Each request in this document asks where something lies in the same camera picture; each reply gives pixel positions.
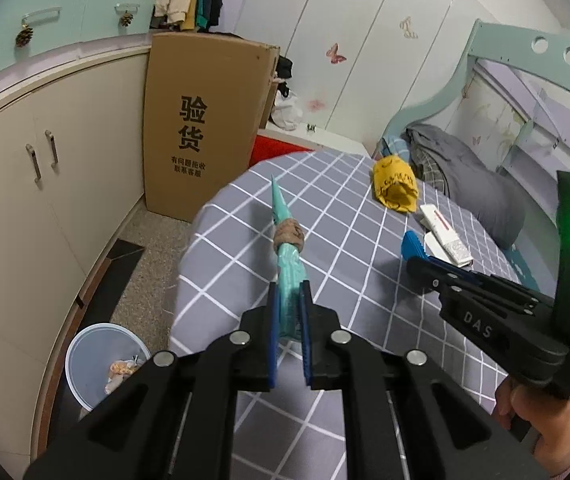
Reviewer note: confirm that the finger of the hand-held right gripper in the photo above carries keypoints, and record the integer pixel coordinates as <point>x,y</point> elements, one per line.
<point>430,272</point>
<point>415,246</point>

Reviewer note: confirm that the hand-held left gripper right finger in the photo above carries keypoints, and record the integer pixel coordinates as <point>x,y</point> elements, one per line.
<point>306,330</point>

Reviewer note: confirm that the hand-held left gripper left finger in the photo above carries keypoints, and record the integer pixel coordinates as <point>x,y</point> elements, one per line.
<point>274,325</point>

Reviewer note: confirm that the teal umbrella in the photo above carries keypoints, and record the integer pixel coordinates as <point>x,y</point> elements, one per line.
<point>290,265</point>

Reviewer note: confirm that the light blue plastic bin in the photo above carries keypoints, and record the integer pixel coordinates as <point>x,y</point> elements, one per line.
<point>90,355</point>

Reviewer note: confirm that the person's right hand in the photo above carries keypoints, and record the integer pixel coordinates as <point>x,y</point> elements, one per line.
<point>540,420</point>

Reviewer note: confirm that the white patterned box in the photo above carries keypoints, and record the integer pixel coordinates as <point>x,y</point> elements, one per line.
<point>450,250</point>

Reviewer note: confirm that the white box with red stripe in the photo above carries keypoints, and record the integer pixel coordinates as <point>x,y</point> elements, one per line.
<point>437,220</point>

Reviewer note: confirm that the grey checked bed sheet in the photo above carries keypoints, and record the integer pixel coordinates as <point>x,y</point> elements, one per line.
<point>355,240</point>

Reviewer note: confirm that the yellow cloth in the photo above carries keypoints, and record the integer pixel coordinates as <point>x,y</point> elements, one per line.
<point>395,185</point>

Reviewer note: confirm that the grey quilt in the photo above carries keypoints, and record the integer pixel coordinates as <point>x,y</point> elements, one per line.
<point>475,185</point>

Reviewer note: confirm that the blue plaid cloth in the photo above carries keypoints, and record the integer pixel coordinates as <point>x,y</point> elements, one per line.
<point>396,146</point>

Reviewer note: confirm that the red storage box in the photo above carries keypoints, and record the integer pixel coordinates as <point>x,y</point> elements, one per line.
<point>275,150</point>

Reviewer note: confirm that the pink flower sticker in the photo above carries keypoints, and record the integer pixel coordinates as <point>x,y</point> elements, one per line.
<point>316,104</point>

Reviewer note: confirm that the white clothing pile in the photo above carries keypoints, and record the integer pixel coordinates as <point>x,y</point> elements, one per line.
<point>287,112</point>

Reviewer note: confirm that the pink butterfly sticker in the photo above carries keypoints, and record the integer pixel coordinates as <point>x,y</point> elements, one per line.
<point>336,53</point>

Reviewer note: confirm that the tall cardboard box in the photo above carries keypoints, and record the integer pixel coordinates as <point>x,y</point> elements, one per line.
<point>200,125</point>

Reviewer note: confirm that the pale butterfly sticker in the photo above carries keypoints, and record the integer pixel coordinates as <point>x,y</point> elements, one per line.
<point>409,27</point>

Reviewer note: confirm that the black cloth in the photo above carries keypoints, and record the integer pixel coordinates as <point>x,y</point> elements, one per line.
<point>284,67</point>

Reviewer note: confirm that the white curved cabinet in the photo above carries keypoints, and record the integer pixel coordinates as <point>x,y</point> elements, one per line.
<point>15,240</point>

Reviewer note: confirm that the pine cone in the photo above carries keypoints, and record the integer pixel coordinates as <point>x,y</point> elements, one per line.
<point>24,37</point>
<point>125,19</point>

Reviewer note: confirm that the teal bed frame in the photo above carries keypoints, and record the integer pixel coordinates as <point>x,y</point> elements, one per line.
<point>430,105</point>

